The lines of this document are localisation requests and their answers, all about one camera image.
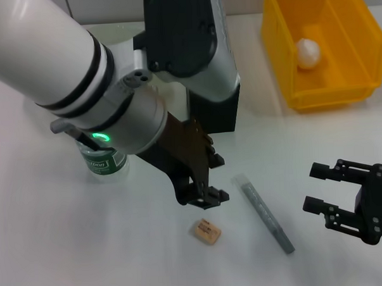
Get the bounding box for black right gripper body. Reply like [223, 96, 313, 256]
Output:
[352, 163, 382, 246]

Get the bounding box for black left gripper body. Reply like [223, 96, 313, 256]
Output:
[136, 111, 219, 208]

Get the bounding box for beige eraser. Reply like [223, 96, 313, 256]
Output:
[191, 218, 222, 246]

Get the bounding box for clear green-label water bottle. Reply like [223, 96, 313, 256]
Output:
[75, 135, 131, 184]

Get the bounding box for white paper ball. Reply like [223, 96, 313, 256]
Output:
[295, 37, 322, 70]

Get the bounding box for yellow plastic bin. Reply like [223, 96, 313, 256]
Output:
[260, 0, 382, 115]

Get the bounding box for black mesh pen holder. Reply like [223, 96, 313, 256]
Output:
[184, 80, 244, 135]

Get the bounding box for grey marker pen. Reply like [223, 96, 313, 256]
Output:
[231, 172, 296, 258]

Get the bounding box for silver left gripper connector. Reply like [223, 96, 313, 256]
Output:
[49, 118, 75, 135]

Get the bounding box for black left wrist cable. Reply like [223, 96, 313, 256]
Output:
[68, 127, 115, 154]

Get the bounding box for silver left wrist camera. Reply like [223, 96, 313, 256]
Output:
[131, 0, 243, 107]

